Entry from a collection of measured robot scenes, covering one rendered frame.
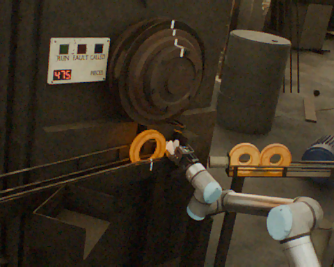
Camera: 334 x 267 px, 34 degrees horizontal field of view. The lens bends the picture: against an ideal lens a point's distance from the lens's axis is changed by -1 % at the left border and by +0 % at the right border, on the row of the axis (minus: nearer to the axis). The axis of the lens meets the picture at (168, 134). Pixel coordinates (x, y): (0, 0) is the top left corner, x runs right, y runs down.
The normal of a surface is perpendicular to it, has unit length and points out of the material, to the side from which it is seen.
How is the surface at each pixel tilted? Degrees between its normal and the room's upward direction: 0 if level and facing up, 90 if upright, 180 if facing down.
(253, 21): 90
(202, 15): 90
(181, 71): 90
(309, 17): 90
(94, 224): 5
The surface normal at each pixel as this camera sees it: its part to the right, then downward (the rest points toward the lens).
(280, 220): -0.88, -0.01
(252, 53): -0.33, 0.29
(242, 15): -0.77, 0.11
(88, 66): 0.63, 0.37
